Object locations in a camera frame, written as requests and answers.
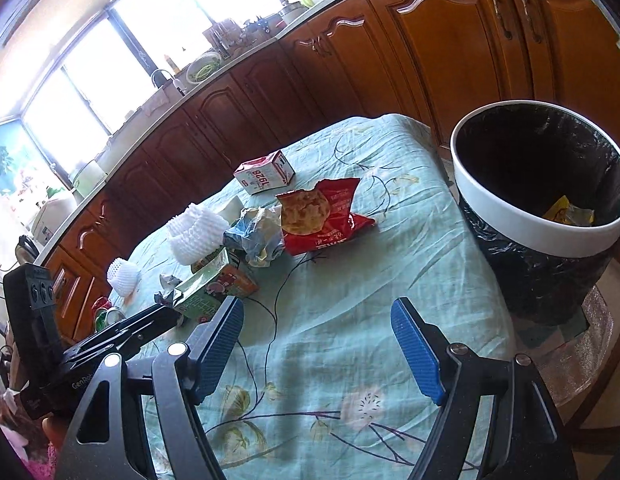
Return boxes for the red chip bag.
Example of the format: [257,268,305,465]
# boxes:
[275,177,377,256]

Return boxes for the kitchen window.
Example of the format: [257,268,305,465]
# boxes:
[20,0,271,181]

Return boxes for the dark kettle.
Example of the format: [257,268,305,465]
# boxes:
[14,235,40,262]

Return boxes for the crushed green can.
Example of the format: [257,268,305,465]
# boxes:
[92,306,126,332]

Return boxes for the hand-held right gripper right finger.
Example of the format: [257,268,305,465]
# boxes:
[390,297,578,480]

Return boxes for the large white foam fruit net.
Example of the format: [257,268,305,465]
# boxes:
[166,201,231,265]

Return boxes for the person's left hand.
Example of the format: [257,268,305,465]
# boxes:
[42,416,73,453]

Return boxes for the grey kitchen countertop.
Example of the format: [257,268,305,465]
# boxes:
[32,0,385,266]

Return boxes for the blue white plastic bag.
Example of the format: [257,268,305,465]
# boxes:
[224,205,287,267]

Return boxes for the pink cloth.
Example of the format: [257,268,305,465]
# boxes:
[0,390,55,480]

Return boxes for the white kitchen appliance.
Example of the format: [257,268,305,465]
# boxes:
[30,192,78,241]

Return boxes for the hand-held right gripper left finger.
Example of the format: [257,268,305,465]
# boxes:
[54,296,245,480]

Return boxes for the white trash bin black liner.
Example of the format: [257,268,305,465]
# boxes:
[450,101,620,325]

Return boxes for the silver wrapper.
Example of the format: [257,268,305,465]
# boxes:
[157,274,185,307]

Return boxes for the white pot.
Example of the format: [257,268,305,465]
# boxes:
[72,160,108,199]

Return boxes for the floral teal tablecloth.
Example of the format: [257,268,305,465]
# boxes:
[97,112,516,480]

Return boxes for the rice cooker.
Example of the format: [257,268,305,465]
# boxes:
[277,0,307,26]

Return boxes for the wooden knife block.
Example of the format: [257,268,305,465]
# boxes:
[205,19,241,47]

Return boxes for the small white foam fruit net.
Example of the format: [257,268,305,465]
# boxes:
[107,257,143,293]

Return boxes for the yellow wrapper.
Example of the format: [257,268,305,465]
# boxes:
[542,195,596,226]

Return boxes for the wooden lower kitchen cabinets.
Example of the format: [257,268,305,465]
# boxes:
[42,0,620,346]

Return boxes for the wall poster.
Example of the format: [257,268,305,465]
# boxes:
[0,120,46,198]

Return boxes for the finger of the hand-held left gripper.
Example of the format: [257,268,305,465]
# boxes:
[90,304,185,357]

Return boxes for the metal sink faucet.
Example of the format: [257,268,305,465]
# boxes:
[150,69,177,92]

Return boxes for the green drink carton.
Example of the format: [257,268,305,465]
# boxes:
[172,247,259,323]

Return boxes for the red and white milk carton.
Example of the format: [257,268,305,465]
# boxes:
[233,150,297,195]

